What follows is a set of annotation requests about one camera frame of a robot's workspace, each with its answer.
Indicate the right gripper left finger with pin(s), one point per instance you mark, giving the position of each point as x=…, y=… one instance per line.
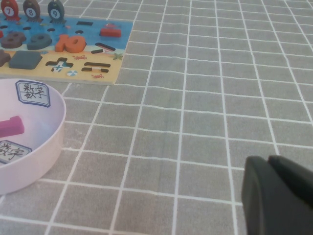
x=266, y=203

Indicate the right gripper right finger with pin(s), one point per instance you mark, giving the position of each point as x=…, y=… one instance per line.
x=296, y=178

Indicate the pink plastic bowl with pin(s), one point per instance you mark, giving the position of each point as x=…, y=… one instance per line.
x=49, y=151

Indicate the colourful wooden puzzle board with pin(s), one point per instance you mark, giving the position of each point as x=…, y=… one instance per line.
x=36, y=76

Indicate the grey checked tablecloth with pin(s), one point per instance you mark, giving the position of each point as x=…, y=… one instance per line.
x=195, y=98

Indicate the red wooden minus bar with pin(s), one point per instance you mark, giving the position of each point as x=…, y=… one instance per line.
x=110, y=33

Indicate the orange wooden numeral ten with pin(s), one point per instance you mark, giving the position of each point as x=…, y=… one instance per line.
x=61, y=45

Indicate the magenta wooden numeral one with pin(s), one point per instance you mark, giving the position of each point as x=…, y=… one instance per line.
x=12, y=126

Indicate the grey-blue wooden numeral nine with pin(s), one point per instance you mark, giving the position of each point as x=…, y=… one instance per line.
x=34, y=46

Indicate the dark grey wooden square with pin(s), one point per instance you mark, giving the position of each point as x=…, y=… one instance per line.
x=24, y=60

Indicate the dark grey fish number nine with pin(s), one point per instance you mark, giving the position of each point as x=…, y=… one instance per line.
x=55, y=13

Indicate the brown wooden numeral eight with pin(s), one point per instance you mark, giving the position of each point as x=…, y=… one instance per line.
x=12, y=40

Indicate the brown wooden fish number eight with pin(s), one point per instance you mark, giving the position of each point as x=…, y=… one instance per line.
x=31, y=12

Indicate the red wooden fish number seven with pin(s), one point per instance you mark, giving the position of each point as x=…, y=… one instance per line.
x=8, y=11

